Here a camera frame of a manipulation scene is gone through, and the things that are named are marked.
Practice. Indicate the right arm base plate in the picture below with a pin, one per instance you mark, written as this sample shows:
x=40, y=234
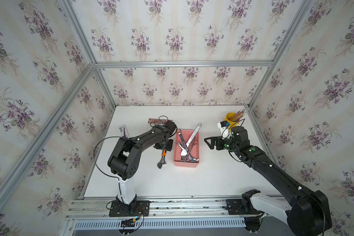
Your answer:
x=240, y=207

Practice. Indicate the yellow pencil cup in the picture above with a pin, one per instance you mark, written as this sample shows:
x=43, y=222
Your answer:
x=232, y=124

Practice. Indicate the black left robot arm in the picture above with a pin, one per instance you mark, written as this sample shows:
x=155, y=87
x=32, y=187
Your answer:
x=125, y=158

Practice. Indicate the red rectangular carton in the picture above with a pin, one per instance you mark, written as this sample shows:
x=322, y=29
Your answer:
x=157, y=121

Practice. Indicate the coloured pencils bundle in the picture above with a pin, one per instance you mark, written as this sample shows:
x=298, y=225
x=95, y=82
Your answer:
x=236, y=117

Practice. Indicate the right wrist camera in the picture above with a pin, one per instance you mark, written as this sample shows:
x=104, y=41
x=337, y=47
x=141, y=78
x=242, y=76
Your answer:
x=224, y=128

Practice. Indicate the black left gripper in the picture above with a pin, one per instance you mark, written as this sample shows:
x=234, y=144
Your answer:
x=169, y=148

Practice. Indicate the pink plastic storage box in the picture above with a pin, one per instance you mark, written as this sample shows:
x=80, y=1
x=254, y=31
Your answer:
x=194, y=153

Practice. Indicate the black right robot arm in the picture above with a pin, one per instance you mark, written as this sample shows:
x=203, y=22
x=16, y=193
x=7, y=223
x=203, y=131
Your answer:
x=306, y=212

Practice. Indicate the long silver combination wrench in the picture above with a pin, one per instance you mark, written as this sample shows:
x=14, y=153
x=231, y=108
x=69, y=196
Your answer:
x=183, y=145

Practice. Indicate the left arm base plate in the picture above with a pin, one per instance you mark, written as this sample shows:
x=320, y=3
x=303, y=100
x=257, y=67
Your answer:
x=136, y=208

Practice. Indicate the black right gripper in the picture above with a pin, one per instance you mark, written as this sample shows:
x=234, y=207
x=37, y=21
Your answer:
x=218, y=139

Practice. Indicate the orange handled adjustable wrench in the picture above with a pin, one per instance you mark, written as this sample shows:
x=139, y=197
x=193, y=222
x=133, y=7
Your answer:
x=162, y=160

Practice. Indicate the large silver adjustable wrench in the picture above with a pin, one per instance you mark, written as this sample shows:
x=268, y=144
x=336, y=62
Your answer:
x=195, y=132

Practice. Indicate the aluminium mounting rail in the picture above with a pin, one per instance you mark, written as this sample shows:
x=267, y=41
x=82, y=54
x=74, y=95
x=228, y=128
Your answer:
x=167, y=207

